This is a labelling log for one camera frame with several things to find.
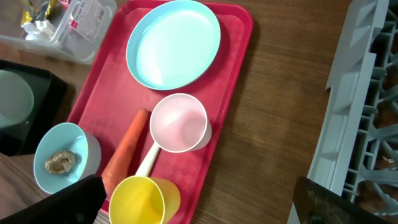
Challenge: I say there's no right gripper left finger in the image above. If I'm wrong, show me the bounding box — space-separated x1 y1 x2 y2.
1 175 106 224

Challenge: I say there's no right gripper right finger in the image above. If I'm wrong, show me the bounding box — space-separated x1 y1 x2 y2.
293 177 388 224

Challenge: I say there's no brown food scrap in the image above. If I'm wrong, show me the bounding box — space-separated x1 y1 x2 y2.
45 150 76 175

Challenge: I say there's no orange carrot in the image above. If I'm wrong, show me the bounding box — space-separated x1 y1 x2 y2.
101 109 149 199

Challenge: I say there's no blue bowl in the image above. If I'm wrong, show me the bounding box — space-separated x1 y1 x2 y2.
33 123 101 194

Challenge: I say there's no white tissue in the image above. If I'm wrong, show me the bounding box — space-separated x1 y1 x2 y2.
22 20 56 42

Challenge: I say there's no red snack wrapper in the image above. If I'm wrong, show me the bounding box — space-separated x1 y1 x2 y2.
58 0 72 9

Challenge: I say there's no yellow silver wrapper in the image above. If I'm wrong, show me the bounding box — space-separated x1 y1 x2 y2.
20 0 58 27

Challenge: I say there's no green bowl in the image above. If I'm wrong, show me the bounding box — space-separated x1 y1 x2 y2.
1 70 34 128

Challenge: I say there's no grey dishwasher rack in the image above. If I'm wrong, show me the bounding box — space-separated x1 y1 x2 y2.
285 0 398 224

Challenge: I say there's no black waste tray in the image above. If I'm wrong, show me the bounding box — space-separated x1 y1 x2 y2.
1 60 67 157

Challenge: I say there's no clear plastic waste bin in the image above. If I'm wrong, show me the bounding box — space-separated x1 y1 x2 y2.
1 0 117 65

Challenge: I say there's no yellow cup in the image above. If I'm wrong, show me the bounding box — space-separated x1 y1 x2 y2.
108 176 181 224

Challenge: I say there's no white plastic spoon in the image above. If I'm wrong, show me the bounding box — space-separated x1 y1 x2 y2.
135 142 160 177

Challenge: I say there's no red serving tray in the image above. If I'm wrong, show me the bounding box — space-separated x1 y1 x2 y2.
67 0 254 224

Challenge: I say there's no pink cup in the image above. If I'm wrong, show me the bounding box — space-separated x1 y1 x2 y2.
150 93 212 153

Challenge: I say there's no light blue plate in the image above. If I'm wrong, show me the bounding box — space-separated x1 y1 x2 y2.
126 1 221 90

